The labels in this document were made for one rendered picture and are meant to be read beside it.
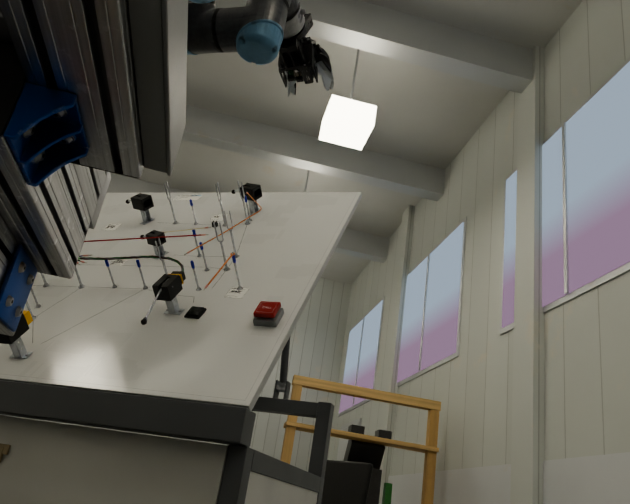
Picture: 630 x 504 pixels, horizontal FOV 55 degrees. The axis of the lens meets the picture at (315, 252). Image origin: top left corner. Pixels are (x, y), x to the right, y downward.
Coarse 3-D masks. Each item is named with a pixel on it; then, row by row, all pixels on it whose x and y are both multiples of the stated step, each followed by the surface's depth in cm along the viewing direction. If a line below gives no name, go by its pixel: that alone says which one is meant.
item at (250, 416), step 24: (0, 384) 131; (24, 384) 129; (0, 408) 128; (24, 408) 127; (48, 408) 125; (72, 408) 124; (96, 408) 123; (120, 408) 121; (144, 408) 120; (168, 408) 118; (192, 408) 117; (216, 408) 116; (240, 408) 115; (144, 432) 121; (168, 432) 116; (192, 432) 115; (216, 432) 114; (240, 432) 113
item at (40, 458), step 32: (0, 416) 132; (0, 448) 128; (32, 448) 127; (64, 448) 125; (96, 448) 123; (128, 448) 121; (160, 448) 120; (192, 448) 118; (224, 448) 116; (0, 480) 126; (32, 480) 124; (64, 480) 122; (96, 480) 120; (128, 480) 119; (160, 480) 117; (192, 480) 115
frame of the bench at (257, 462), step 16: (240, 448) 115; (240, 464) 114; (256, 464) 120; (272, 464) 128; (288, 464) 138; (224, 480) 114; (240, 480) 113; (288, 480) 138; (304, 480) 150; (320, 480) 163; (224, 496) 112; (240, 496) 113; (320, 496) 164
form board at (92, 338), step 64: (320, 192) 204; (128, 256) 179; (192, 256) 174; (256, 256) 169; (320, 256) 165; (64, 320) 151; (128, 320) 148; (192, 320) 144; (64, 384) 128; (128, 384) 126; (192, 384) 123; (256, 384) 121
